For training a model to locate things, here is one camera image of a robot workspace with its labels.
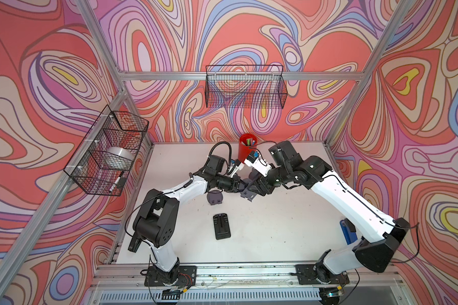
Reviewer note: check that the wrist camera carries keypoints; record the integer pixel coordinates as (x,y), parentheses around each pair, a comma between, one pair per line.
(256,161)
(235,166)

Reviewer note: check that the back wire basket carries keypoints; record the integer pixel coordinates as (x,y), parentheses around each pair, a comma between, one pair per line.
(249,86)

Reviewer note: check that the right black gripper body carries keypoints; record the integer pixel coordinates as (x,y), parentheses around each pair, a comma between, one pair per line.
(277,176)

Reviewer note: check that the black rectangular phone holder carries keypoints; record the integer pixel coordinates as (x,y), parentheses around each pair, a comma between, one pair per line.
(221,226)

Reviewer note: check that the grey phone stand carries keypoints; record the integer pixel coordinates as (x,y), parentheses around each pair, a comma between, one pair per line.
(214,198)
(247,188)

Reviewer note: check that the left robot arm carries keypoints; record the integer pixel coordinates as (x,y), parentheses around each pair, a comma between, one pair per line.
(154,221)

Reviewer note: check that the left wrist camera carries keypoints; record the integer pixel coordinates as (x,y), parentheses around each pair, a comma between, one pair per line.
(235,166)

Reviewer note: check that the black stapler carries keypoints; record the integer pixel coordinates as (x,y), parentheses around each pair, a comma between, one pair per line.
(134,244)

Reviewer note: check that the black marker in basket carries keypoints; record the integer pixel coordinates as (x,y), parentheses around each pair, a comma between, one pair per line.
(118,183)

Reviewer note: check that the blue stapler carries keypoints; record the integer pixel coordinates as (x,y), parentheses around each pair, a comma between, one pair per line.
(349,231)

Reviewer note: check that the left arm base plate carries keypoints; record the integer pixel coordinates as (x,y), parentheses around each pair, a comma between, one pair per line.
(179,276)

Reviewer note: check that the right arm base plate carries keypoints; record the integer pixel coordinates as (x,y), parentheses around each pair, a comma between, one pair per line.
(309,274)

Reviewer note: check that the red pen cup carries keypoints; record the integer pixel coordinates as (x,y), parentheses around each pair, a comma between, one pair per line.
(245,150)

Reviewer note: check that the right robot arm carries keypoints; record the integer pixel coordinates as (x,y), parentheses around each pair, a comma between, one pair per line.
(381,234)

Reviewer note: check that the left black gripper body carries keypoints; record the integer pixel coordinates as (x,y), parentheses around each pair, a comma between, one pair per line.
(229,185)

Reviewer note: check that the silver tape roll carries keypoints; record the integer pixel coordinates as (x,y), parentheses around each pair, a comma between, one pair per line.
(117,158)

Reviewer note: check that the wire basket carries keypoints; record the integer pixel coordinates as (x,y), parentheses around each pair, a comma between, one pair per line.
(249,86)
(112,145)

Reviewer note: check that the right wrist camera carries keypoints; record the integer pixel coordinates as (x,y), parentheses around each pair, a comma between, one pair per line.
(256,161)

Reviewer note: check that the left wire basket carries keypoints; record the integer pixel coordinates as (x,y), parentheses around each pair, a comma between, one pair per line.
(112,145)

